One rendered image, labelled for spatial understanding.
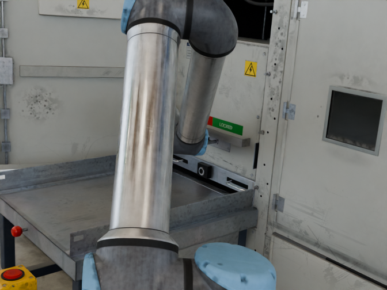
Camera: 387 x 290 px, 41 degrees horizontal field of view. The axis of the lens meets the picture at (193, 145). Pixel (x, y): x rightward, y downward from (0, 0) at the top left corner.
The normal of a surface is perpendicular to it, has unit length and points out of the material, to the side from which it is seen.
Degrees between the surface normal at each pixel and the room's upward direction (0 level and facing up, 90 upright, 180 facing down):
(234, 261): 8
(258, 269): 7
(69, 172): 90
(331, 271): 90
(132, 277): 54
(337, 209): 90
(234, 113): 90
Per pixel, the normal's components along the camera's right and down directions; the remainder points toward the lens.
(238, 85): -0.77, 0.11
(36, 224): 0.07, -0.96
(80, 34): 0.37, 0.26
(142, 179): 0.07, -0.36
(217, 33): 0.43, 0.61
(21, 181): 0.64, 0.24
